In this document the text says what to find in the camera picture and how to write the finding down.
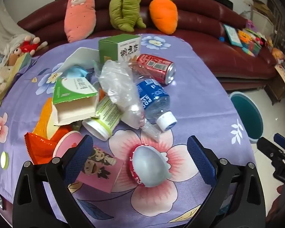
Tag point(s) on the teal picture book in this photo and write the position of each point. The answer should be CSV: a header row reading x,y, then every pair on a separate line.
x,y
232,35

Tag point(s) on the dark red leather sofa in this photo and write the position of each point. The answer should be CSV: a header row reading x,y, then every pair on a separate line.
x,y
199,28

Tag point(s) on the green round lid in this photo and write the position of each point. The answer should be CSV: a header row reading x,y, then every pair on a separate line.
x,y
4,160

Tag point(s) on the orange carrot plush toy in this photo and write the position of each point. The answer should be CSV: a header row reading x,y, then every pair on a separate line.
x,y
163,14

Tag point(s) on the green plush toy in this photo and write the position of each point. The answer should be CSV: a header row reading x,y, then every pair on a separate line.
x,y
123,11

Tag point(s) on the light blue snack packet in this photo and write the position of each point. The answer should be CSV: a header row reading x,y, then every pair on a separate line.
x,y
77,71

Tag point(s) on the white cloth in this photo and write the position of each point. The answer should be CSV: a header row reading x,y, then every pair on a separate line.
x,y
2,28

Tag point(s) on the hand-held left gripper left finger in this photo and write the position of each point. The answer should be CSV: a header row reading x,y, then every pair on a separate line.
x,y
79,159

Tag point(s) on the teal trash bin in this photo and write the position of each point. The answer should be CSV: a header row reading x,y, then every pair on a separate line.
x,y
249,116

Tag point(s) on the red rimmed jelly cup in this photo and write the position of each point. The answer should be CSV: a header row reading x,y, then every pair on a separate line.
x,y
149,166

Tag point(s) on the blue label plastic bottle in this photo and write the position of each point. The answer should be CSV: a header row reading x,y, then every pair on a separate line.
x,y
154,97

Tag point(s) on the pink paper cup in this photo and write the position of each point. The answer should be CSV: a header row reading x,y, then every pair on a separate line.
x,y
66,142

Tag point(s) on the orange red snack packet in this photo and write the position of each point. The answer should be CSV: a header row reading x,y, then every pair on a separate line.
x,y
40,147

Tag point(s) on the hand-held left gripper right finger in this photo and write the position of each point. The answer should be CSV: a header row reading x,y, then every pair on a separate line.
x,y
200,159

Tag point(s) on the clear plastic bag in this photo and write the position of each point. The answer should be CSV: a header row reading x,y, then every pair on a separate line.
x,y
118,83

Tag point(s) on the orange wrapper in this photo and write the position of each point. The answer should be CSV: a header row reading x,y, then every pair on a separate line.
x,y
44,121

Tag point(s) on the white paper sheet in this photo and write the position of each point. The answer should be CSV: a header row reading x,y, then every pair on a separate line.
x,y
80,57

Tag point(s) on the person's right hand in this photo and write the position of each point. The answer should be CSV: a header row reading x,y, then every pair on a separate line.
x,y
278,199

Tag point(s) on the purple floral tablecloth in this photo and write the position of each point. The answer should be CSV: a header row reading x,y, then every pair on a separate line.
x,y
192,95

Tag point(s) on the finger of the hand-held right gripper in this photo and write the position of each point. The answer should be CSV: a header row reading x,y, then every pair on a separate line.
x,y
268,148
283,142

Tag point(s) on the green carton box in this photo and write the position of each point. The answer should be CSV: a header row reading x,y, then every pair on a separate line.
x,y
109,47

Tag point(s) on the wooden side table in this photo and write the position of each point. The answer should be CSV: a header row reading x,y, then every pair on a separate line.
x,y
277,90

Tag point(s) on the red soda can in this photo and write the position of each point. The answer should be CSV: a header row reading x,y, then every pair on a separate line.
x,y
152,66

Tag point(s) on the red plush doll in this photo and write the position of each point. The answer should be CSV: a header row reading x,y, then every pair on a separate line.
x,y
28,45

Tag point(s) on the green white medicine box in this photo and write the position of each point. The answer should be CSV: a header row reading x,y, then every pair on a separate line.
x,y
71,90

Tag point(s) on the white tub with green label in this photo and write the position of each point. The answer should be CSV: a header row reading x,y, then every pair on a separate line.
x,y
106,114

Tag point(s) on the pink plush toy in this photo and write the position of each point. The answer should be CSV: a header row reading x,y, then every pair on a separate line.
x,y
78,19

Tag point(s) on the cardboard box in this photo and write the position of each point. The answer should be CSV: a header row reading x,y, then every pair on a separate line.
x,y
261,11

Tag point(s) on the beige plush toy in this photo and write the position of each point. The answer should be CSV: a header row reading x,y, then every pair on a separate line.
x,y
0,76

